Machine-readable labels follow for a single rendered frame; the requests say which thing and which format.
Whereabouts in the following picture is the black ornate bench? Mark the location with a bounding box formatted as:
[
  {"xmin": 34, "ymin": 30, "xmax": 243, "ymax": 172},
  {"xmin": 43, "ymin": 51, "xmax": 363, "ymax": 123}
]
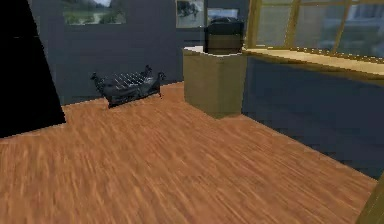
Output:
[{"xmin": 90, "ymin": 64, "xmax": 167, "ymax": 109}]

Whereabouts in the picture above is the black box on cabinet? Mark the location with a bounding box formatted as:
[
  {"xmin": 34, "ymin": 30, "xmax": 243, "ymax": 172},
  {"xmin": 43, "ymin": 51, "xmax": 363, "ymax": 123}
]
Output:
[{"xmin": 203, "ymin": 17, "xmax": 245, "ymax": 55}]

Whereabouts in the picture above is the yellow framed window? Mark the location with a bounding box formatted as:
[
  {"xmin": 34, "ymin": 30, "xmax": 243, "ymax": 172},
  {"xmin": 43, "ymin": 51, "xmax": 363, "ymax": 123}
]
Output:
[{"xmin": 244, "ymin": 0, "xmax": 384, "ymax": 78}]

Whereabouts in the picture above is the large black cupboard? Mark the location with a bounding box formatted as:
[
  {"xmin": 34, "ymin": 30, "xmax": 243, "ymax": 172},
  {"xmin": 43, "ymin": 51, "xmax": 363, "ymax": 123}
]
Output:
[{"xmin": 0, "ymin": 0, "xmax": 67, "ymax": 139}]

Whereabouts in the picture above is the small dark wall picture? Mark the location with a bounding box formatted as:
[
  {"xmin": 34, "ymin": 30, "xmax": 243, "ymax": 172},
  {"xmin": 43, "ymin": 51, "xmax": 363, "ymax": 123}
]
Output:
[{"xmin": 175, "ymin": 0, "xmax": 205, "ymax": 29}]

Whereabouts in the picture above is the pale blue wall picture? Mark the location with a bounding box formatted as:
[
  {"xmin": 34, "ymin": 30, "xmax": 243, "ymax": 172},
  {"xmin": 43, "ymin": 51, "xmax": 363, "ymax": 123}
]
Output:
[{"xmin": 206, "ymin": 7, "xmax": 240, "ymax": 26}]

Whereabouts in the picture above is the green landscape wall picture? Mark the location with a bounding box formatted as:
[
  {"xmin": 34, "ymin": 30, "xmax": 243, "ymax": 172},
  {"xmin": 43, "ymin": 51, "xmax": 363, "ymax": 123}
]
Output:
[{"xmin": 61, "ymin": 0, "xmax": 128, "ymax": 26}]

